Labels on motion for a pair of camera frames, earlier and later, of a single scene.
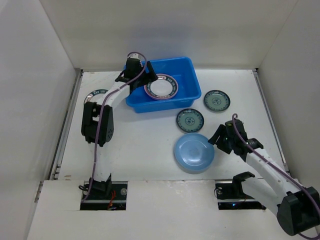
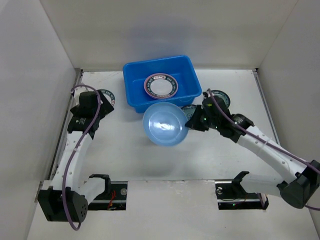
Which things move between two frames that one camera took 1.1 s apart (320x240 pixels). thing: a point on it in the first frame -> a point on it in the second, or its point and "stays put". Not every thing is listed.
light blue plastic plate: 193,152 -> 164,124
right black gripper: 225,139 -> 198,118
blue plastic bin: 188,89 stays put
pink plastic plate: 165,87 stays put
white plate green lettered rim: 164,87 stays put
